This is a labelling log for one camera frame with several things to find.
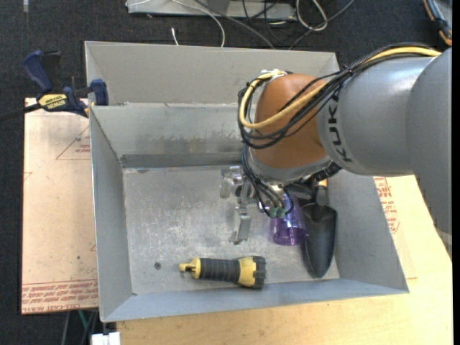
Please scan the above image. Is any clear purple plastic cup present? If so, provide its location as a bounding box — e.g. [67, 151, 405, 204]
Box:
[269, 192, 309, 247]

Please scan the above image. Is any grey metal bin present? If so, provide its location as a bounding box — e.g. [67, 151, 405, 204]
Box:
[84, 40, 410, 323]

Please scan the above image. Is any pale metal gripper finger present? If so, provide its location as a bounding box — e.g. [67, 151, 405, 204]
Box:
[219, 168, 237, 199]
[229, 207, 252, 246]

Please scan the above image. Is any dark grey garden trowel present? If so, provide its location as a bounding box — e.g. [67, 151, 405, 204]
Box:
[300, 177, 339, 279]

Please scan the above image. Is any brown cardboard board, red print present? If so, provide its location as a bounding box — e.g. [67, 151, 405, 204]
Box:
[21, 97, 418, 316]

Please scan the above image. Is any yellow and black flashlight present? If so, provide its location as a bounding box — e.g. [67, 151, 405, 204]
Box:
[178, 255, 267, 290]

